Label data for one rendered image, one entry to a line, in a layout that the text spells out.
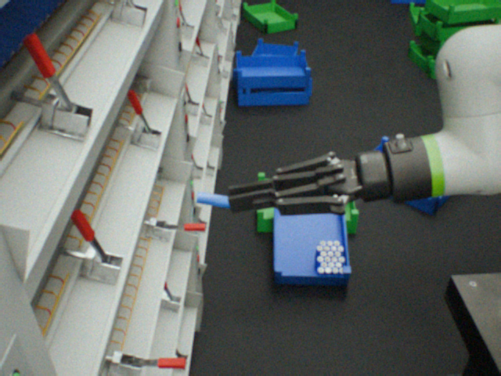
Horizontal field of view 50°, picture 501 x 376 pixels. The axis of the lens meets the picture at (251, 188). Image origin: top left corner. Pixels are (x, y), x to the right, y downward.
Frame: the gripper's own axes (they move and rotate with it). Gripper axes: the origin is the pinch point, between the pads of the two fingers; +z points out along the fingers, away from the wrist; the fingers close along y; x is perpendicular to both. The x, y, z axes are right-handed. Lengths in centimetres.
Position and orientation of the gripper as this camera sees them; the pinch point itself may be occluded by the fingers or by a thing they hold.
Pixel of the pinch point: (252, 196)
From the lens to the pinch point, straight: 82.5
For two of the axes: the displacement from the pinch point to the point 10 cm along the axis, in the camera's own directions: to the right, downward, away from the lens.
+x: 2.2, 7.7, 6.0
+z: -9.7, 1.7, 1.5
